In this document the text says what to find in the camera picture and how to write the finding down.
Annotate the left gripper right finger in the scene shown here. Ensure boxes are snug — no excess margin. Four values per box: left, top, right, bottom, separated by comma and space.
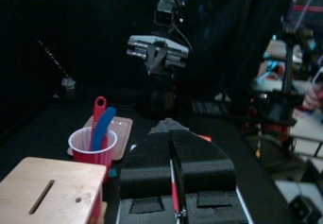
169, 117, 254, 224

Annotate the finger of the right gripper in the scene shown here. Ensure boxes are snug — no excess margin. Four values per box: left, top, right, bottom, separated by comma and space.
157, 43, 170, 75
145, 43, 159, 75

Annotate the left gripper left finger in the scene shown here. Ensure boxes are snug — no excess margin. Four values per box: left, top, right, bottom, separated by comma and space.
119, 117, 181, 224

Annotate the wooden drawer box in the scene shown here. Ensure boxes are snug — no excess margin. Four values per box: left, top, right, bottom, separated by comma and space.
0, 156, 109, 224

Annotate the pinkish brown tray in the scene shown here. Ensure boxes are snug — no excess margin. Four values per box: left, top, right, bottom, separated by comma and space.
67, 115, 134, 162

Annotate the red plastic cup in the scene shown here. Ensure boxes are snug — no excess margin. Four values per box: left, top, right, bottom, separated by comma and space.
67, 126, 121, 184

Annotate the black backdrop cloth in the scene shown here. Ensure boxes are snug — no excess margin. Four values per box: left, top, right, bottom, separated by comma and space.
0, 0, 295, 109

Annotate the blue plastic tool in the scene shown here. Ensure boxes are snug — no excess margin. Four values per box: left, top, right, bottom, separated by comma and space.
90, 106, 119, 151

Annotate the red plastic tool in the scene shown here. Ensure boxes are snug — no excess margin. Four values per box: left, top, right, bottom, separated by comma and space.
90, 95, 109, 150

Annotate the black box on floor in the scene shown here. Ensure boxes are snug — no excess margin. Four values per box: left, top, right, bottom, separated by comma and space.
289, 194, 323, 224

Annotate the black tripod stand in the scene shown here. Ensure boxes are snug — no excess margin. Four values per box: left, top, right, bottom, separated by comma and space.
269, 23, 314, 134

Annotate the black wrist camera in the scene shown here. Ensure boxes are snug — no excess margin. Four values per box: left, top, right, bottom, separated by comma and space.
151, 0, 186, 30

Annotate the metal corner bracket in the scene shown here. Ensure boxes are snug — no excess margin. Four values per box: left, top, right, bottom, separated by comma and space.
60, 77, 78, 91

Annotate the thin diagonal brace cable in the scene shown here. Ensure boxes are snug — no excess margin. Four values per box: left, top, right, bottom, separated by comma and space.
35, 37, 72, 79

